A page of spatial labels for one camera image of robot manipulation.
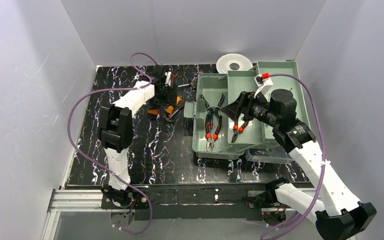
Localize orange black needle-nose pliers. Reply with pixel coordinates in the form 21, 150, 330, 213
231, 121, 249, 143

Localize black handle pliers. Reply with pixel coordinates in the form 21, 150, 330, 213
199, 93, 225, 115

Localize translucent lid green toolbox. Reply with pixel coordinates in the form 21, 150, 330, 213
184, 61, 315, 160

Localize orange black cutting pliers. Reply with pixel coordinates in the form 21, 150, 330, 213
204, 113, 223, 152

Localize orange utility knife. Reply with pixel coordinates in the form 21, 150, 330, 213
165, 96, 182, 117

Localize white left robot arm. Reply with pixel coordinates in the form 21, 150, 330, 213
98, 64, 178, 203

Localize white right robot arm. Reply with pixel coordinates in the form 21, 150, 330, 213
221, 89, 377, 240

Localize black hex key set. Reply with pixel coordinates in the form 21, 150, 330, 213
147, 108, 160, 119

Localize white filament spool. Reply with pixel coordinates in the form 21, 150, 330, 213
216, 53, 254, 74

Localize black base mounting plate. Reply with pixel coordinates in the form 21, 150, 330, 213
101, 182, 278, 221

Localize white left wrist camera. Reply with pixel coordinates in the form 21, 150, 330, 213
164, 71, 173, 87

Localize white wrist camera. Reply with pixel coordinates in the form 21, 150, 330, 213
254, 72, 274, 99
164, 71, 173, 87

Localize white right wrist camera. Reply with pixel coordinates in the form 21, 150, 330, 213
254, 72, 274, 99

